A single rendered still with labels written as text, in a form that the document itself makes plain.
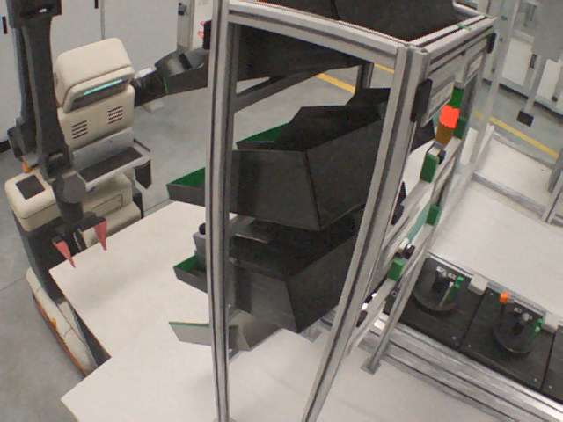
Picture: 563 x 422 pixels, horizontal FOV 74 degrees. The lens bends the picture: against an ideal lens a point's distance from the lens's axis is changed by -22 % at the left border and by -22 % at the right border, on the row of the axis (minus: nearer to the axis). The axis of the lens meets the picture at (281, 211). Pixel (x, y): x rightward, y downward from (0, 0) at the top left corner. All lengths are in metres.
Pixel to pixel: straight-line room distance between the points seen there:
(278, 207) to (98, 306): 0.79
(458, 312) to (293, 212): 0.73
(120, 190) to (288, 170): 1.09
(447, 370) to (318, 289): 0.56
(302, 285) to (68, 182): 0.59
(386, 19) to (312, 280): 0.30
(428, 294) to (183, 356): 0.58
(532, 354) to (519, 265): 0.48
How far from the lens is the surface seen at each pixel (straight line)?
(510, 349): 1.08
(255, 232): 0.78
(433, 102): 0.38
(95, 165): 1.33
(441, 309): 1.07
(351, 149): 0.45
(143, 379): 1.03
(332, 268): 0.56
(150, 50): 4.17
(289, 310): 0.53
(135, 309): 1.15
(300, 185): 0.42
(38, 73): 0.94
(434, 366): 1.04
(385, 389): 1.06
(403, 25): 0.42
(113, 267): 1.26
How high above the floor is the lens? 1.74
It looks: 38 degrees down
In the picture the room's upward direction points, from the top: 7 degrees clockwise
